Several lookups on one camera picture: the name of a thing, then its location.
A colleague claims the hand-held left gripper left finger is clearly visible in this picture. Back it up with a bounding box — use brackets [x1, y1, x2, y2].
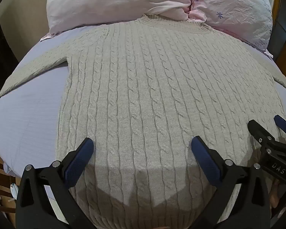
[15, 137, 96, 229]

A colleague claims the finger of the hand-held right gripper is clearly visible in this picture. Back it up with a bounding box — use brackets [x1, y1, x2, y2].
[274, 115, 286, 135]
[247, 119, 276, 151]

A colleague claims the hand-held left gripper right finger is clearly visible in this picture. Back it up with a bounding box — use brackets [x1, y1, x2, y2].
[191, 136, 271, 229]

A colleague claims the beige cable-knit sweater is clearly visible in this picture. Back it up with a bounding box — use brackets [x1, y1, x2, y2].
[0, 14, 286, 229]

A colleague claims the lavender bed sheet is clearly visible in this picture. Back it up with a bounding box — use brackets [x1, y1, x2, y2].
[0, 25, 286, 202]

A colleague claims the brown wooden chair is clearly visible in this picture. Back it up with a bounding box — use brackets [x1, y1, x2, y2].
[0, 145, 23, 216]

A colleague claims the wooden framed cabinet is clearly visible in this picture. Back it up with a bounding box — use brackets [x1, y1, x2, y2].
[272, 0, 286, 79]

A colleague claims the pink crinkled floral pillow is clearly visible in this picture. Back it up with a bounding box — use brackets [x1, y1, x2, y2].
[187, 0, 274, 58]

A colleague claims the white floral pillow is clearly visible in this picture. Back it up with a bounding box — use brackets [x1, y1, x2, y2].
[40, 0, 193, 41]

